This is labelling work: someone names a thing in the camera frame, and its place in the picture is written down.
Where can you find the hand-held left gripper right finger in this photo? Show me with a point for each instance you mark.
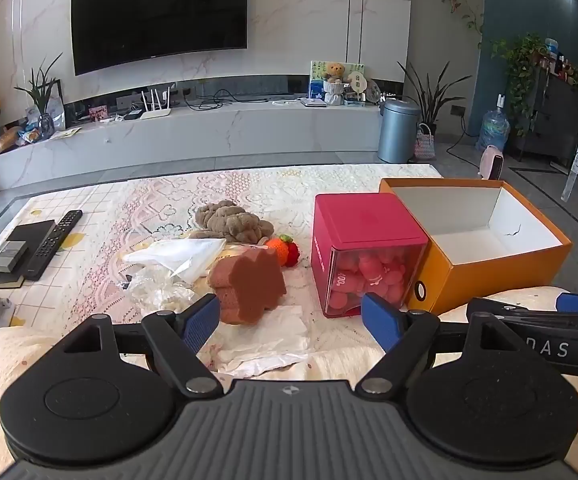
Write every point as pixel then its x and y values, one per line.
pixel 379 322

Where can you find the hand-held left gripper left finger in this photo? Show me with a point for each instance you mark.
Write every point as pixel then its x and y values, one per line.
pixel 201 322

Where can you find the clear plastic bag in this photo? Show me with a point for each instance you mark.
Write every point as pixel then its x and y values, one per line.
pixel 161 290

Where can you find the brown sponge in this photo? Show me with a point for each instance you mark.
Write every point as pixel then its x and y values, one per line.
pixel 249 282

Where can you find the orange cardboard box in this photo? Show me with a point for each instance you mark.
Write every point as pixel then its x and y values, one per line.
pixel 469 265

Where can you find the white tissue paper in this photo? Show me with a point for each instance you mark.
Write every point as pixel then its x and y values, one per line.
pixel 269 340

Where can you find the white plastic bag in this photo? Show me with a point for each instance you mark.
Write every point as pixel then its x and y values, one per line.
pixel 179 255

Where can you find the brown plush toy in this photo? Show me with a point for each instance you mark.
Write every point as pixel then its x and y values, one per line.
pixel 234 220

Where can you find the red box with clear side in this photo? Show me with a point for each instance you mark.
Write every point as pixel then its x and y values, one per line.
pixel 369 230

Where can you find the orange fruit toy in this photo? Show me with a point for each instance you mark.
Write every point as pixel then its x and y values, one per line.
pixel 276 250

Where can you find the red strawberry toy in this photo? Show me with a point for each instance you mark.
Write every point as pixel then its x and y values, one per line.
pixel 293 251

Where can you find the white upright device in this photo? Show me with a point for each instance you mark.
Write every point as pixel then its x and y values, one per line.
pixel 575 170

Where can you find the lace patterned tablecloth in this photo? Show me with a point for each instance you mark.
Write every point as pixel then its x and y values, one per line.
pixel 134 200

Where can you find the pink heater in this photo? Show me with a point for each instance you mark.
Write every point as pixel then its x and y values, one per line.
pixel 491 162

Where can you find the black remote control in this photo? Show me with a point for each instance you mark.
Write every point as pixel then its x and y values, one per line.
pixel 51 245

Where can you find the blue water bottle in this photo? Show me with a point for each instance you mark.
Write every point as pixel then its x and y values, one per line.
pixel 494 130

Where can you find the woven basket bag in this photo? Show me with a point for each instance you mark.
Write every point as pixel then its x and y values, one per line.
pixel 425 145

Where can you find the dark cabinet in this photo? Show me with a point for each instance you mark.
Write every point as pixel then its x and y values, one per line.
pixel 559 120

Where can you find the white marble tv cabinet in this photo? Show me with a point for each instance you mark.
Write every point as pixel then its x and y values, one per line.
pixel 219 135

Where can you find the blue grey trash can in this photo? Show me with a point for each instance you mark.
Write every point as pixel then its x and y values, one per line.
pixel 398 132

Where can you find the black book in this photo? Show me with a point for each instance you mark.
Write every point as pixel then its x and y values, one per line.
pixel 31 232

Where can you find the small grey box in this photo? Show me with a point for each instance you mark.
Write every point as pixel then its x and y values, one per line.
pixel 8 256

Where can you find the white router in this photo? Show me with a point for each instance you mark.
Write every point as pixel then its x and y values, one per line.
pixel 156 112

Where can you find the flat grey device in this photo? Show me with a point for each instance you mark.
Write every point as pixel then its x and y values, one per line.
pixel 314 103

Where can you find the long leaf potted plant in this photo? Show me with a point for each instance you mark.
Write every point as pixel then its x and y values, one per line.
pixel 431 95

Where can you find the small pink card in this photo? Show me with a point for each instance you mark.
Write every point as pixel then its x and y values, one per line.
pixel 98 113

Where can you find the green ivy plant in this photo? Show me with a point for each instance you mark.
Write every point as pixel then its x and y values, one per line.
pixel 521 70

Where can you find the round hand fan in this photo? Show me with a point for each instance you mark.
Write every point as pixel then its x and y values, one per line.
pixel 357 82

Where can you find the cluster of small bottles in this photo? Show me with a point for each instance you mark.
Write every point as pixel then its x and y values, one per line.
pixel 561 62

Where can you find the teddy bear bouquet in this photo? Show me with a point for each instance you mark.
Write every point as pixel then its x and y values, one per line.
pixel 335 82

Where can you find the blue green picture board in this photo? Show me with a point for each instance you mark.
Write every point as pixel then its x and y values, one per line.
pixel 318 77

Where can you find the brown bread loaf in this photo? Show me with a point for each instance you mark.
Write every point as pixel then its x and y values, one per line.
pixel 8 140

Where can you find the green plant in glass vase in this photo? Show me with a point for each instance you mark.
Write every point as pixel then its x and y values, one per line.
pixel 43 95

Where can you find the black curved television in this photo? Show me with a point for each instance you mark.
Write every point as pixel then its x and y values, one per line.
pixel 159 15

